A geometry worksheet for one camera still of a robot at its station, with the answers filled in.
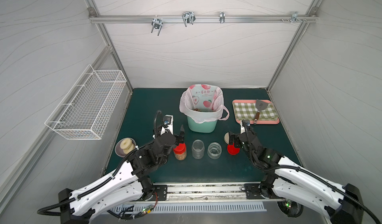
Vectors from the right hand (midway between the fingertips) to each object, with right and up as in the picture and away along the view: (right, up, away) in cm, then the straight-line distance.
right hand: (238, 131), depth 79 cm
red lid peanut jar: (-31, -10, -3) cm, 33 cm away
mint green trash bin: (-16, 0, +15) cm, 22 cm away
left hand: (-34, +4, -9) cm, 36 cm away
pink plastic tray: (+28, +2, +22) cm, 36 cm away
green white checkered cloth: (+15, +9, +28) cm, 33 cm away
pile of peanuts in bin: (-22, +11, +19) cm, 31 cm away
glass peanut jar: (-12, -13, +9) cm, 20 cm away
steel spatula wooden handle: (+25, +13, +28) cm, 40 cm away
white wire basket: (-75, +12, -11) cm, 77 cm away
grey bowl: (-63, -9, +3) cm, 64 cm away
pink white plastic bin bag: (-18, +15, +16) cm, 28 cm away
